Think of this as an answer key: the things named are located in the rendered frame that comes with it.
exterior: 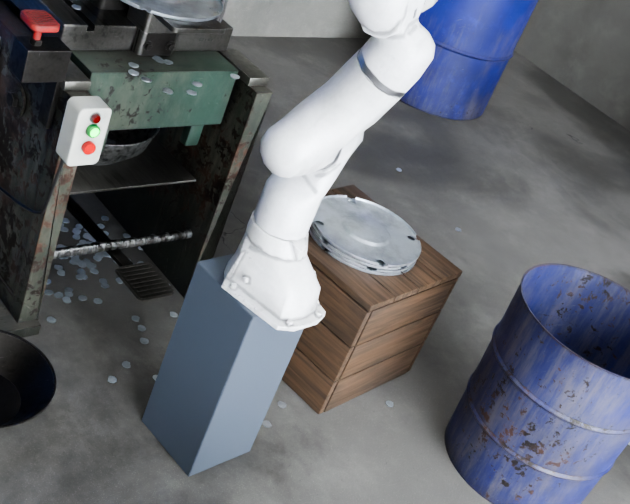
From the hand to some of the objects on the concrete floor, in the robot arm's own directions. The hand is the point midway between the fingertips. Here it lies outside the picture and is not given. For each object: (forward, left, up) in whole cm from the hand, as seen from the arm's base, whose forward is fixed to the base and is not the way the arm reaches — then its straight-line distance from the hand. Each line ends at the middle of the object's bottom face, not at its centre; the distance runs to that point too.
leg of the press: (+36, -41, -90) cm, 105 cm away
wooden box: (-35, -57, -89) cm, 112 cm away
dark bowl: (-20, +32, -90) cm, 97 cm away
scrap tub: (-90, -79, -90) cm, 150 cm away
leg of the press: (+40, +12, -90) cm, 99 cm away
